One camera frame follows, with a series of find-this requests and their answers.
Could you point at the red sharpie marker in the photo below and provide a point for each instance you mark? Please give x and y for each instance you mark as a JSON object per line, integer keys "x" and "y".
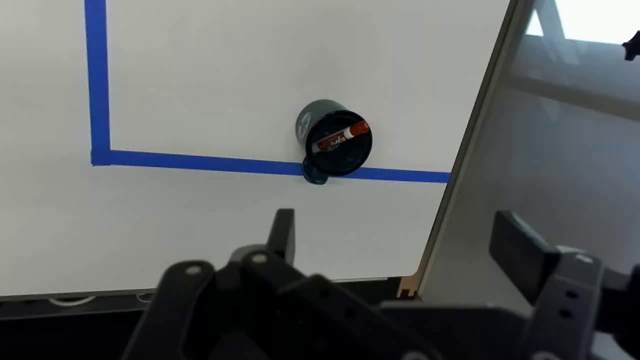
{"x": 337, "y": 139}

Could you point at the long blue tape strip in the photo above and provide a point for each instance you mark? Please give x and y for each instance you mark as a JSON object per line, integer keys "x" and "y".
{"x": 201, "y": 163}

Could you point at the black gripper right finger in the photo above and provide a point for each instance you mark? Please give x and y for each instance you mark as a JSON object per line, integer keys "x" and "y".
{"x": 566, "y": 292}

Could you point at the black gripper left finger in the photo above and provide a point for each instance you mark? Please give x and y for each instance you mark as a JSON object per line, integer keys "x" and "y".
{"x": 201, "y": 307}

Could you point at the dark ceramic mug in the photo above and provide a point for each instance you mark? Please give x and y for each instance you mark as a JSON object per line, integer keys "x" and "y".
{"x": 333, "y": 143}

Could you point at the short blue tape strip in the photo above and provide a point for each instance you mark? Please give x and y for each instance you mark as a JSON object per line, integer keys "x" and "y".
{"x": 96, "y": 80}

